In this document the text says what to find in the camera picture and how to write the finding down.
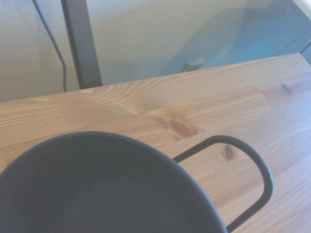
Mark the small grey floor bracket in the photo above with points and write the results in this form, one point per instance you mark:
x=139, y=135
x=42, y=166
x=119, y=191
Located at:
x=193, y=64

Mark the dark metal stand post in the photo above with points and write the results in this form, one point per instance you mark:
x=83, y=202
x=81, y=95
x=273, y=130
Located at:
x=81, y=46

